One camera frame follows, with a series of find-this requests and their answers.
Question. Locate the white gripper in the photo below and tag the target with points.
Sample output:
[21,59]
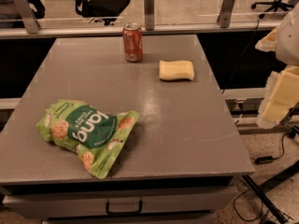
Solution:
[289,37]

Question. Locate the green rice chip bag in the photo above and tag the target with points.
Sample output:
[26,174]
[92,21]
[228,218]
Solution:
[97,138]

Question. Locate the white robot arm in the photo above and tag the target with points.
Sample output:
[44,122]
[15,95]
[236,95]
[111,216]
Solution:
[287,43]

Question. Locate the black power adapter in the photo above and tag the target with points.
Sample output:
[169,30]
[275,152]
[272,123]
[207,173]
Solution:
[264,160]

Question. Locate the yellow sponge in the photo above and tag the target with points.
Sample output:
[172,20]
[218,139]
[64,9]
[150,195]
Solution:
[175,70]

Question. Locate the orange soda can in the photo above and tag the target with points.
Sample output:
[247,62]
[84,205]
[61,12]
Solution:
[132,41]

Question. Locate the grey table drawer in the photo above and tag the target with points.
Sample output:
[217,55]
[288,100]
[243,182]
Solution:
[120,202]

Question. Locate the metal bracket right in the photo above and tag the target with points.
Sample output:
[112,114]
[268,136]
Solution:
[225,15]

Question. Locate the metal bracket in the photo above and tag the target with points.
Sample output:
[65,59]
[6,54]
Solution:
[149,14]
[225,15]
[30,11]

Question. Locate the metal bracket middle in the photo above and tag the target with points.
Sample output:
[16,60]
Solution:
[149,14]

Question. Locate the black drawer handle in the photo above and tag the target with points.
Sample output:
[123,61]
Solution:
[124,209]

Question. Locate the grey rail barrier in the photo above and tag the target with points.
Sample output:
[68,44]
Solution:
[183,29]

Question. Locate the metal bracket left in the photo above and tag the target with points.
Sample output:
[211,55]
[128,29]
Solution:
[30,11]

